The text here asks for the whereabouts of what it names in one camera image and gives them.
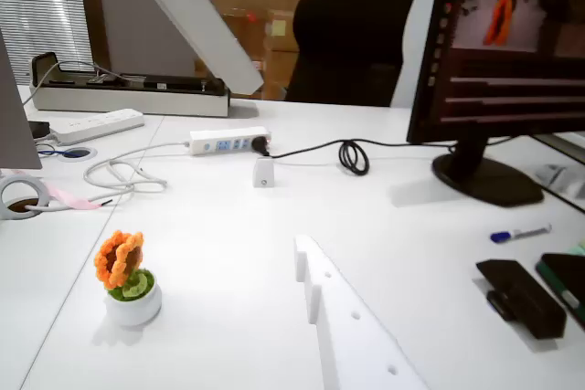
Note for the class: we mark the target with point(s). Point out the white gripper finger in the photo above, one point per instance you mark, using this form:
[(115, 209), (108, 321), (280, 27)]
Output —
[(347, 340)]

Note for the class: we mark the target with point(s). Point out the crocheted sunflower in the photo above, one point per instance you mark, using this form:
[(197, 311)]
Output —
[(135, 308)]

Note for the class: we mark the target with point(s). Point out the black rectangular device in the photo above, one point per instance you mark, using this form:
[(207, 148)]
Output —
[(525, 298)]

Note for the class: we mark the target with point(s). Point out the blue marker pen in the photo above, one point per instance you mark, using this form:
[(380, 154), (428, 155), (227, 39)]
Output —
[(503, 236)]

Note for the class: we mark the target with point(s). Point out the black and green case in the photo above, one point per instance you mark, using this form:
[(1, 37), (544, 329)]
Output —
[(566, 271)]

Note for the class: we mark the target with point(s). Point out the white power strip blue sockets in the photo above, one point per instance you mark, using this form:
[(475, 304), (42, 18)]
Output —
[(215, 143)]

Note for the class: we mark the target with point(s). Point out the black monitor with lit screen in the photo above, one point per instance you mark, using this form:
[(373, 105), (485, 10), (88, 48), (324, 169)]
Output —
[(503, 88)]

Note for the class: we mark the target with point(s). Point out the black office chair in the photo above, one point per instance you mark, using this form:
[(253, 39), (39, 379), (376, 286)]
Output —
[(352, 34)]

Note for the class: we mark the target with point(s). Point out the pink ribbon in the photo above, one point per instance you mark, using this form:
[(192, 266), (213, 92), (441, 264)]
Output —
[(73, 200)]

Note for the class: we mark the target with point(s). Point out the long white power strip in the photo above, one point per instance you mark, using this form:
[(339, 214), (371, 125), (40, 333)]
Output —
[(100, 123)]

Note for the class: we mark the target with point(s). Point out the white round device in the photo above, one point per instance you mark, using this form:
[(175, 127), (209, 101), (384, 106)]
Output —
[(43, 189)]

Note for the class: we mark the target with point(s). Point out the white slanted panel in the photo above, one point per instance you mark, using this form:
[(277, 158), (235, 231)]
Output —
[(205, 29)]

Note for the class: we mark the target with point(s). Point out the black power adapter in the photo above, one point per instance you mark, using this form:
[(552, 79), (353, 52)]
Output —
[(39, 129)]

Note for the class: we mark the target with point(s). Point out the grey-backed monitor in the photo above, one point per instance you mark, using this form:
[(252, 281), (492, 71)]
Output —
[(13, 125)]

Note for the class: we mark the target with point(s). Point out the small white camera block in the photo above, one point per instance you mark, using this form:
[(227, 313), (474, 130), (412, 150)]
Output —
[(264, 173)]

